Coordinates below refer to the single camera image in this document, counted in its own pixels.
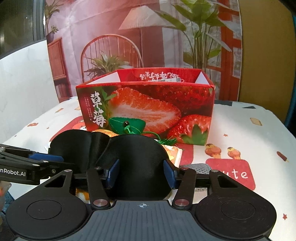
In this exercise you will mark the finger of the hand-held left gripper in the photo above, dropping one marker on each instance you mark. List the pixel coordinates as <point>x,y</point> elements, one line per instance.
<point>46,157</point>
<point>46,168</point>

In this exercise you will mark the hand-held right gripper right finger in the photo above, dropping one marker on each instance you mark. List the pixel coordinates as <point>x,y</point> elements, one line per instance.
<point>170,176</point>

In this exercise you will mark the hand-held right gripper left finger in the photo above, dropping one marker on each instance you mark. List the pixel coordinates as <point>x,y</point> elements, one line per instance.
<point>113,173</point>

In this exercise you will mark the black satin eye mask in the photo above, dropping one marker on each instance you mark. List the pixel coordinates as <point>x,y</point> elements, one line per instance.
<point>136,162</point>

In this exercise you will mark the grey knit glove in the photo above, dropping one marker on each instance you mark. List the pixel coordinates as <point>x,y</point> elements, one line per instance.
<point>196,167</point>

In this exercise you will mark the strawberry printed cardboard box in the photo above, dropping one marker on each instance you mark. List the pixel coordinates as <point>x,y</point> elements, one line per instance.
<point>148,106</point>

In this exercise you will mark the white plastic packet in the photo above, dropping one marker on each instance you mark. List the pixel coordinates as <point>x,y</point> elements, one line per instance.
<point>173,156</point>

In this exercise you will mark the green sachet with tassel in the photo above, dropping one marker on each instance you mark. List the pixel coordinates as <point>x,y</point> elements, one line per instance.
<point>124,126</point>

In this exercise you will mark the white marble pattern board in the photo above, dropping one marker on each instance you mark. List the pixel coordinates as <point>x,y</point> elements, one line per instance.
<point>25,92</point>

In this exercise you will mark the printed tablecloth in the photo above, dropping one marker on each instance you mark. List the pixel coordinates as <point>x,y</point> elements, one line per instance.
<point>266,139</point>

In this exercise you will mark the printed room backdrop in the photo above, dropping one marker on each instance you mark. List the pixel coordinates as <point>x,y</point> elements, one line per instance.
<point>161,39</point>

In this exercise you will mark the yellow board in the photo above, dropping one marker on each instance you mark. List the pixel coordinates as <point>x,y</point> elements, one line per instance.
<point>268,58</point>

